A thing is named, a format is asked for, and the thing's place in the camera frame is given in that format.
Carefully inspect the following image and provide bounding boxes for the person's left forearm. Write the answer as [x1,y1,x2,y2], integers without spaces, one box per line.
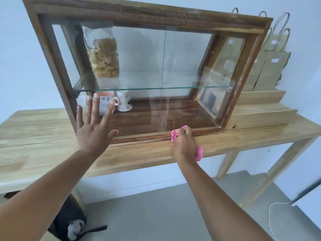
[0,149,94,241]

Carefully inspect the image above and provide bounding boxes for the light wooden table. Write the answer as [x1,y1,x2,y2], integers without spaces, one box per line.
[0,108,321,209]

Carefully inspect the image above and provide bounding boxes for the white cable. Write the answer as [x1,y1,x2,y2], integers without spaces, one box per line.
[268,201,294,237]

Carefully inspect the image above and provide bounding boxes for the black bag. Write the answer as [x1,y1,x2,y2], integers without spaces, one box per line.
[47,193,108,241]

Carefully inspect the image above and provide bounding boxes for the pink cup with white label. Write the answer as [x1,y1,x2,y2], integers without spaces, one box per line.
[95,90,116,116]

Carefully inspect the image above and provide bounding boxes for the person's right forearm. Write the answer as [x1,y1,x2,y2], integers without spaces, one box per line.
[177,158,274,241]

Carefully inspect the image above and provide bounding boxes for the clear bag of crackers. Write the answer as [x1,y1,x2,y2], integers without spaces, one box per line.
[81,25,120,79]

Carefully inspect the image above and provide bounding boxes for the person's right hand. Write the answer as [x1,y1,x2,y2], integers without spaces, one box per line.
[171,126,198,164]

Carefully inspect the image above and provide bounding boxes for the glass shelf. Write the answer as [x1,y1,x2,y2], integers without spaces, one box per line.
[72,84,233,93]

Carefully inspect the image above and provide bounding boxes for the wooden glass display cabinet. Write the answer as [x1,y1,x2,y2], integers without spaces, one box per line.
[21,0,274,145]

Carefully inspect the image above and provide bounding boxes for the person's left hand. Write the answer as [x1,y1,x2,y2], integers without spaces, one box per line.
[76,93,120,156]

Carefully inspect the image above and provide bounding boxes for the brown paper bag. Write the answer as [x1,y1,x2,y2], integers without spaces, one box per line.
[261,12,291,52]
[253,28,291,91]
[242,27,273,92]
[213,7,245,86]

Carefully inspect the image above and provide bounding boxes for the white mug with pink handle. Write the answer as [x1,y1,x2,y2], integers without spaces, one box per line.
[112,90,133,112]

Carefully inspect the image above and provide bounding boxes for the pink cleaning cloth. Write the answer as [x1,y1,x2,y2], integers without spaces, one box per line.
[171,125,204,162]

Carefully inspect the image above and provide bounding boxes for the light wooden step riser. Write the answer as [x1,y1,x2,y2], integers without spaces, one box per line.
[224,90,298,131]

